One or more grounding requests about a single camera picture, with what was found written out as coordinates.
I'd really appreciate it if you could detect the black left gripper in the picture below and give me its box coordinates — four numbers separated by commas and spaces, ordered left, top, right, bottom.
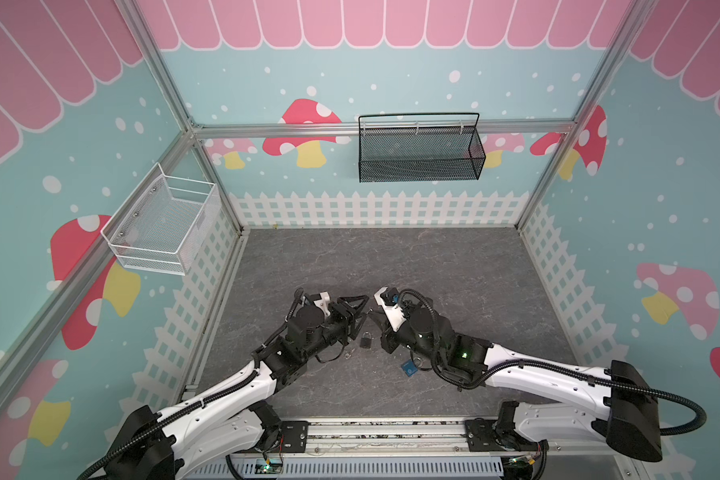
303, 296, 370, 362

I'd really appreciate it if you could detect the blue padlock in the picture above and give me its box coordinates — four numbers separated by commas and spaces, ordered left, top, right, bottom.
401, 360, 419, 377

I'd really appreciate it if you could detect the black padlock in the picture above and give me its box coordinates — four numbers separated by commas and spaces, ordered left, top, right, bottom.
359, 331, 373, 350

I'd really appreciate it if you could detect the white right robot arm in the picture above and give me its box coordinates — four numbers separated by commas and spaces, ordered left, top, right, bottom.
375, 290, 663, 462

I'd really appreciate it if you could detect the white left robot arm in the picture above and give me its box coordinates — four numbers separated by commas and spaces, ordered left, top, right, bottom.
79, 289, 369, 479

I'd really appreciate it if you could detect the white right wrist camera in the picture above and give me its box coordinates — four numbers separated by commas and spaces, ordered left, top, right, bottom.
374, 287, 406, 332

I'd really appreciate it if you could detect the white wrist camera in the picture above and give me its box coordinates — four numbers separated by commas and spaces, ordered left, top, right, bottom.
374, 287, 406, 332
306, 292, 331, 317

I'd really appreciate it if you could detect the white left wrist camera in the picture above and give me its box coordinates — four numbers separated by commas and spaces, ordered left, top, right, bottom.
306, 292, 331, 317

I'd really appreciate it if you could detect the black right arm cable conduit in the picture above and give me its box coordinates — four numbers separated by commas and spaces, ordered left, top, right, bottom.
395, 287, 708, 438

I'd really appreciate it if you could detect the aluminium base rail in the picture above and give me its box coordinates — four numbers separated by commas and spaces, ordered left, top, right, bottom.
190, 416, 649, 479

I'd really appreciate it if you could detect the black wire basket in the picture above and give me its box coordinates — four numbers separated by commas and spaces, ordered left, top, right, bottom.
357, 112, 487, 183

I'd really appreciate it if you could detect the white wire basket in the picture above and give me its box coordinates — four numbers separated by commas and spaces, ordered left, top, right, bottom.
101, 164, 222, 276

